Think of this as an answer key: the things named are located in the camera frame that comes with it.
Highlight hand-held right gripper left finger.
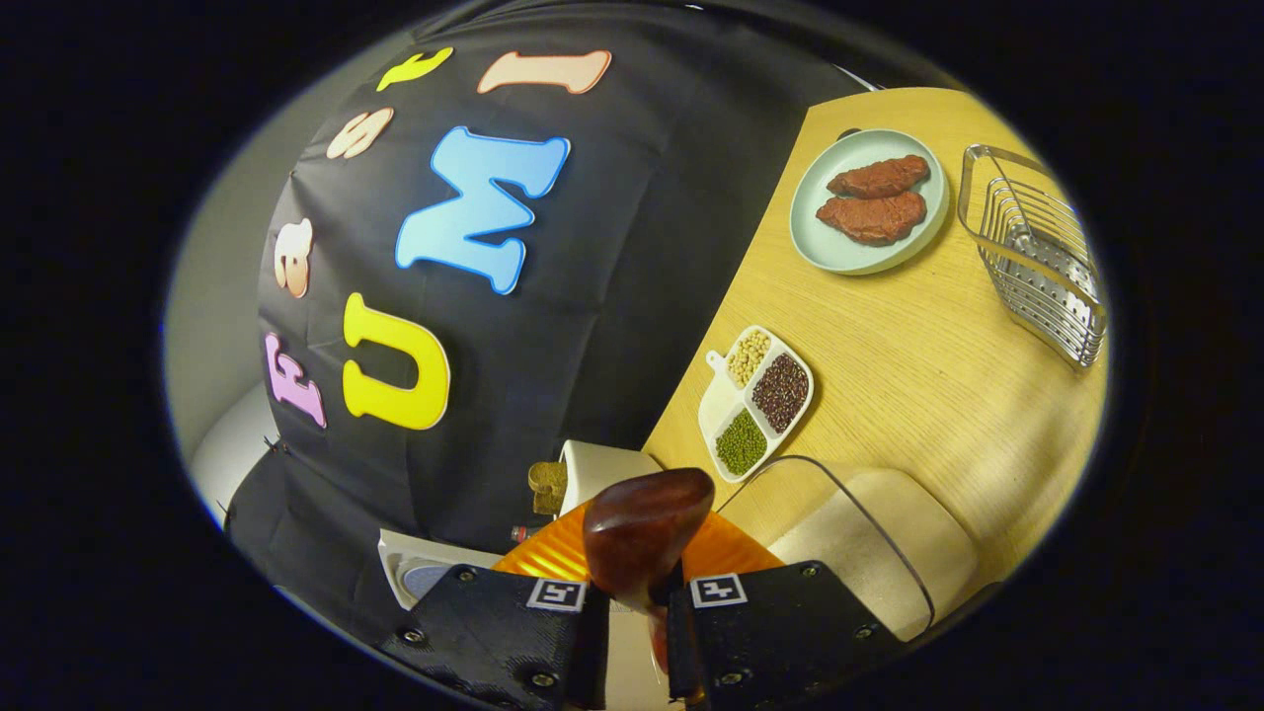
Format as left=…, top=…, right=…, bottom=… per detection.
left=380, top=504, right=610, bottom=710

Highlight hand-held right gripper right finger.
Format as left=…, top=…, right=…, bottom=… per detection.
left=667, top=513, right=905, bottom=707

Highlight white rice cooker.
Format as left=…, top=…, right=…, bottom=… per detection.
left=378, top=528, right=505, bottom=611

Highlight cream tray of rice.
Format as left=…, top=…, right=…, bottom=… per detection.
left=716, top=454, right=979, bottom=643

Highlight brown wooden spoon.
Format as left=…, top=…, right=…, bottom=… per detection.
left=583, top=468, right=716, bottom=692

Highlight metal wire chopstick holder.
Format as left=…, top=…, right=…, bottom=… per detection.
left=958, top=144, right=1109, bottom=369

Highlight brown toast slices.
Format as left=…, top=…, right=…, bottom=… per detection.
left=528, top=461, right=569, bottom=516

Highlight white toaster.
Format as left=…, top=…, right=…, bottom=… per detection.
left=558, top=439, right=663, bottom=519

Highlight white divided bean dish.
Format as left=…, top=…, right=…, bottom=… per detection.
left=697, top=325, right=816, bottom=484

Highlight black backdrop cloth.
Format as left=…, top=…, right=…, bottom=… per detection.
left=225, top=0, right=870, bottom=643

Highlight pale green plate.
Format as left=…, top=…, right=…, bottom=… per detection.
left=789, top=128, right=951, bottom=277

